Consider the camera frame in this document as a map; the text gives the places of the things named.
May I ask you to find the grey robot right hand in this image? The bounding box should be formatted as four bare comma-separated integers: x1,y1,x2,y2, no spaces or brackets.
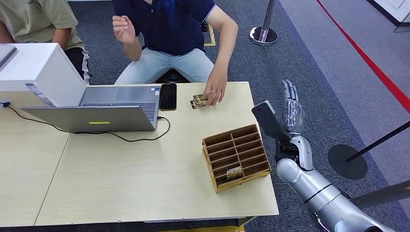
280,79,305,137

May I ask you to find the person's left hand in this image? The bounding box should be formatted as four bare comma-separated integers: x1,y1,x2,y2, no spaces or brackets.
203,65,228,108

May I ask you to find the person's right hand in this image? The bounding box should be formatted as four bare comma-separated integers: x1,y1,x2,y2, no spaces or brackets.
112,15,137,45

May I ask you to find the person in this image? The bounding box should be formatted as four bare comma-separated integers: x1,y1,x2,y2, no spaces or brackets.
112,0,239,108
0,0,92,86

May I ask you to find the wooden card holder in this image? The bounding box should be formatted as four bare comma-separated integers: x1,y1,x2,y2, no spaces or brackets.
201,124,272,194

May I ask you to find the black stool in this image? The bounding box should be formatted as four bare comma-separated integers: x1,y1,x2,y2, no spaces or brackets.
155,69,192,85

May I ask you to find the yellow floor tape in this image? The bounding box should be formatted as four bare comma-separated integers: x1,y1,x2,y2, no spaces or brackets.
159,225,246,232
204,24,217,47

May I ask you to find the black smartphone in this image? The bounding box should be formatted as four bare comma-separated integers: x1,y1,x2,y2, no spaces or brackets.
159,83,178,112

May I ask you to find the white box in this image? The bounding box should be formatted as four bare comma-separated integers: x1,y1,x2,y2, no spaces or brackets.
0,42,87,108

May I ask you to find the silver laptop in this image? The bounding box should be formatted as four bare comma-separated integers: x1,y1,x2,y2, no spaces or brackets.
20,85,161,133

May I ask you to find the red floor tape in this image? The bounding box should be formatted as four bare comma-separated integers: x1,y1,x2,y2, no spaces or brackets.
315,0,410,115

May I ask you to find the grey metal pole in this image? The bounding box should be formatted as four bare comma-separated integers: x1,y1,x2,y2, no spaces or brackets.
350,179,410,211

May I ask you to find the grey flat device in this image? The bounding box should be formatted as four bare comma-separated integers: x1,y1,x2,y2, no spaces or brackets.
0,44,17,70

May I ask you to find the white counter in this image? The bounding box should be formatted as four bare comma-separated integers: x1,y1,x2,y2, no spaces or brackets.
366,0,410,33

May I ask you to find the dark right wrist camera box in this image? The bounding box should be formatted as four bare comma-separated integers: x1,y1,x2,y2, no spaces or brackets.
251,101,293,148

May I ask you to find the black stanchion post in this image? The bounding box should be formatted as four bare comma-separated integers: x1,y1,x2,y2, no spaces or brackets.
327,120,410,181

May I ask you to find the black charging cable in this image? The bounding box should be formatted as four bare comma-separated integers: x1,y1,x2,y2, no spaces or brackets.
0,101,171,143

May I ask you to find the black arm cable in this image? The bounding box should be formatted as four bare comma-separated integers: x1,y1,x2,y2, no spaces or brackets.
309,211,331,232

